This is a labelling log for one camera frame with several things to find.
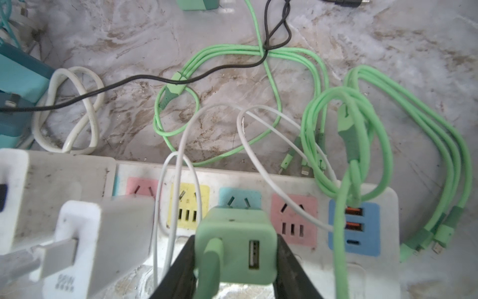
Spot white square charger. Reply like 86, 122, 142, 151
1, 148, 117, 255

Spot white coiled cable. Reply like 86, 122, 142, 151
31, 66, 106, 156

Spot black usb cable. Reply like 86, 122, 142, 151
0, 0, 293, 113

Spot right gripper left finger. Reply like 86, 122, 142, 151
150, 235, 196, 299

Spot light green cable bundle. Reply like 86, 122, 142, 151
152, 0, 473, 299

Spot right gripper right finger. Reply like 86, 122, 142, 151
273, 235, 323, 299

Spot light green charger plug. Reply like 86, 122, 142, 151
176, 0, 220, 11

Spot white rectangular charger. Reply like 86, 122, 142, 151
29, 194, 154, 299

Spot teal charger plug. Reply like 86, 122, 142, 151
1, 92, 34, 148
0, 42, 55, 104

